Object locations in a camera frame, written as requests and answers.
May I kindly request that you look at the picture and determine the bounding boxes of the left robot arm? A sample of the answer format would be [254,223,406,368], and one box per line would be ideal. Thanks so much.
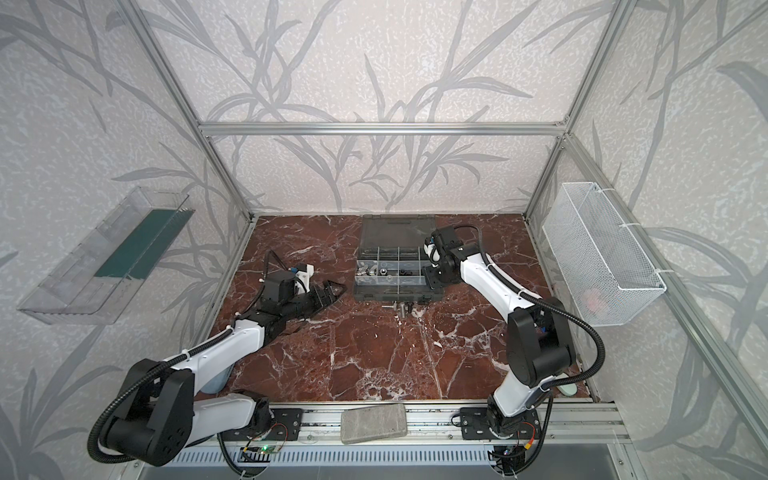
[87,266,347,466]

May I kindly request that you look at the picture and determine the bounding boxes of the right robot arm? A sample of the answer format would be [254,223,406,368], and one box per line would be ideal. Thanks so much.
[423,225,606,433]

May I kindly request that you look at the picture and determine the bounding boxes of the clear compartment organizer box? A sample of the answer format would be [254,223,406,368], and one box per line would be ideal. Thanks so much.
[354,215,444,304]

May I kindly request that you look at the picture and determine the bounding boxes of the grey stone block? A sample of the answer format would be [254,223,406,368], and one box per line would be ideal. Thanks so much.
[340,403,408,445]

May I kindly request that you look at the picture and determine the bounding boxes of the pink object in basket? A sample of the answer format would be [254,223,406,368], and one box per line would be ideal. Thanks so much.
[582,289,608,318]

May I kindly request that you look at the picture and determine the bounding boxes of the green mat on shelf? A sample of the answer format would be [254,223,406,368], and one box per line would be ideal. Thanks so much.
[95,209,195,280]

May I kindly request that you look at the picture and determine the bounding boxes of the pale green soap bar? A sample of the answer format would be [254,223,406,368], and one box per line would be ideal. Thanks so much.
[558,384,578,397]

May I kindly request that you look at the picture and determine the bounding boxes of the white ventilation grille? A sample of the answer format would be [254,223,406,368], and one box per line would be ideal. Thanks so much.
[167,447,499,468]

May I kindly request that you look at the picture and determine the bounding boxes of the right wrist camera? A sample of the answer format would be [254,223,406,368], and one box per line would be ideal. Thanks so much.
[424,236,439,265]

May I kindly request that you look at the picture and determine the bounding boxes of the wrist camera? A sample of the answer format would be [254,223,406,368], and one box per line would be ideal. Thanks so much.
[292,263,315,293]
[424,236,439,265]

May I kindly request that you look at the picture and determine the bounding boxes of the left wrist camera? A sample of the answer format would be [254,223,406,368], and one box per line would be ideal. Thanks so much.
[292,263,315,293]

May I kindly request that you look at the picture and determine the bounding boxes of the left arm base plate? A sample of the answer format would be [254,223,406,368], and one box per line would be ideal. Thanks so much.
[258,408,304,443]

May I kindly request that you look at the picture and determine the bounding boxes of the white wire mesh basket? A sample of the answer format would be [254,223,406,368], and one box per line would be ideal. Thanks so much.
[543,182,667,327]

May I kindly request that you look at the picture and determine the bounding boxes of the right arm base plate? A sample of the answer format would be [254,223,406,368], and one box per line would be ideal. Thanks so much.
[458,407,540,444]

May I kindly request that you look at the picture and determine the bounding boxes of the clear acrylic wall shelf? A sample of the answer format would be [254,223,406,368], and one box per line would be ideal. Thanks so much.
[18,187,195,326]

